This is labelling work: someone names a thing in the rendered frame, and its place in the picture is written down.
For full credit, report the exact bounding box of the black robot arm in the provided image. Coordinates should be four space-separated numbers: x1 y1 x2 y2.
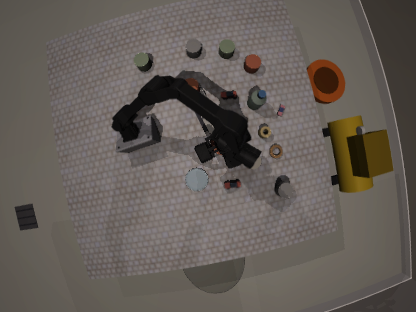
111 75 261 169

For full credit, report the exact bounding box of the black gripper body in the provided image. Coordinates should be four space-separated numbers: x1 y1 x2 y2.
194 132 251 163

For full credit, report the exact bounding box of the grey bottle with dark blue cap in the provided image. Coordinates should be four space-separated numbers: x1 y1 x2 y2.
247 90 267 110

